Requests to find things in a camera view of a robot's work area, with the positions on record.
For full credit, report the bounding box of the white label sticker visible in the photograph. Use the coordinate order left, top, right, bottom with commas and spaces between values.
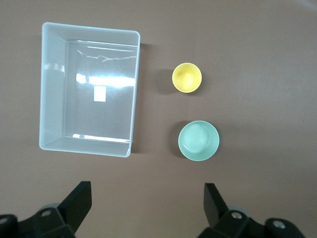
94, 86, 106, 102

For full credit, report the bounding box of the yellow cup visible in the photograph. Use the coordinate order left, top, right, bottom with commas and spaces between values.
171, 62, 203, 94

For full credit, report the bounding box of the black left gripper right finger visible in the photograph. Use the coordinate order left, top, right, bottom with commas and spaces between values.
198, 182, 305, 238

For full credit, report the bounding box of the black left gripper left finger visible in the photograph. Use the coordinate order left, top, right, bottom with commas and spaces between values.
0, 180, 93, 238

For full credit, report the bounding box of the brown table mat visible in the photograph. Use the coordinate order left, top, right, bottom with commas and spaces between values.
0, 0, 317, 238

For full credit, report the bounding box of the pale green bowl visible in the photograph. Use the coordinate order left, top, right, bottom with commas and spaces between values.
177, 120, 220, 162

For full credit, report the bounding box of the clear plastic bin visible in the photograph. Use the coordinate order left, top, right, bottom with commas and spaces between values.
39, 21, 141, 159

